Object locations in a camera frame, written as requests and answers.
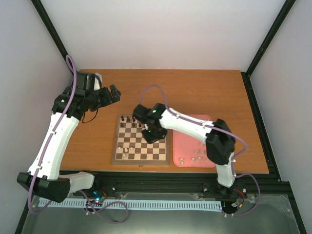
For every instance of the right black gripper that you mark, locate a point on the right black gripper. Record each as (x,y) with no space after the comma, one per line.
(150,140)

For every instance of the black frame post right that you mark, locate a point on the black frame post right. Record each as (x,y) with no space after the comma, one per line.
(277,23)

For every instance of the pink plastic tray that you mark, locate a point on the pink plastic tray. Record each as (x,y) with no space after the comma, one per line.
(184,146)

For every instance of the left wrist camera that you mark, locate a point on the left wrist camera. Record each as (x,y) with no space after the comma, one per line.
(87,82)

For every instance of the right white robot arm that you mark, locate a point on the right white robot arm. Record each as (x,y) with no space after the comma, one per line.
(218,139)

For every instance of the black frame post left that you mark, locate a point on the black frame post left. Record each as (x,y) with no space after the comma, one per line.
(40,9)

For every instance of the wooden chess board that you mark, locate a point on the wooden chess board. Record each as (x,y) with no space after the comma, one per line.
(143,153)

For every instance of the light blue cable duct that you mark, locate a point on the light blue cable duct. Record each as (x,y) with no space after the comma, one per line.
(148,205)

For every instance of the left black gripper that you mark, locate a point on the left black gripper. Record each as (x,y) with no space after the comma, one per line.
(108,99)

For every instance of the black frame post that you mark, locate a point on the black frame post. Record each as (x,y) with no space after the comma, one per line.
(277,23)
(40,9)

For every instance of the dark chess pieces row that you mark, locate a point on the dark chess pieces row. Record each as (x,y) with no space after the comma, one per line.
(129,122)

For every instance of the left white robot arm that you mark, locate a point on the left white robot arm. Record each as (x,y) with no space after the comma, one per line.
(42,178)

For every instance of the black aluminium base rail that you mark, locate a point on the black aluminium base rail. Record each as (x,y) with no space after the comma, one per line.
(198,183)

